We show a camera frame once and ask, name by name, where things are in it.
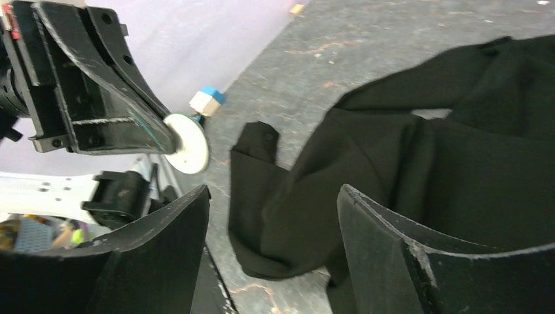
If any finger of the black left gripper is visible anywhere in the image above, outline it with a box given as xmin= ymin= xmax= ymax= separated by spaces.
xmin=86 ymin=7 xmax=170 ymax=117
xmin=33 ymin=2 xmax=176 ymax=155

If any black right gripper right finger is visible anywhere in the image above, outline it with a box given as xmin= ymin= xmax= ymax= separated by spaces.
xmin=337 ymin=184 xmax=554 ymax=313

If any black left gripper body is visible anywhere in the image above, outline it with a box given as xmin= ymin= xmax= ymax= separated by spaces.
xmin=1 ymin=1 xmax=89 ymax=153

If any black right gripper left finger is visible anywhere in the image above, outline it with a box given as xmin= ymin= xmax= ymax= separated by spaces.
xmin=1 ymin=185 xmax=211 ymax=313

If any white round brooch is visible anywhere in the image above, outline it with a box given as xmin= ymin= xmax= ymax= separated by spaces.
xmin=164 ymin=113 xmax=210 ymax=175

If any black garment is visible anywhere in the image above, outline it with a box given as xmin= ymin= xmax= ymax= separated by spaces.
xmin=228 ymin=35 xmax=554 ymax=313

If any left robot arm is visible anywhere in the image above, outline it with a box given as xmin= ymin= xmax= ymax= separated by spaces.
xmin=1 ymin=1 xmax=178 ymax=227

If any lime green small cube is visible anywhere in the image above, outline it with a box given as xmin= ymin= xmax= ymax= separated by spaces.
xmin=71 ymin=229 xmax=85 ymax=245

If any blue monster card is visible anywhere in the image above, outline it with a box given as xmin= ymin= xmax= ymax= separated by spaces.
xmin=192 ymin=114 xmax=205 ymax=125

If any blue white block toy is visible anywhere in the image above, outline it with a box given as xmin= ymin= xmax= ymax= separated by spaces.
xmin=189 ymin=86 xmax=226 ymax=117

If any blue perforated basket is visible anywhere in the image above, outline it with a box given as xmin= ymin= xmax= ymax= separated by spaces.
xmin=13 ymin=217 xmax=54 ymax=253

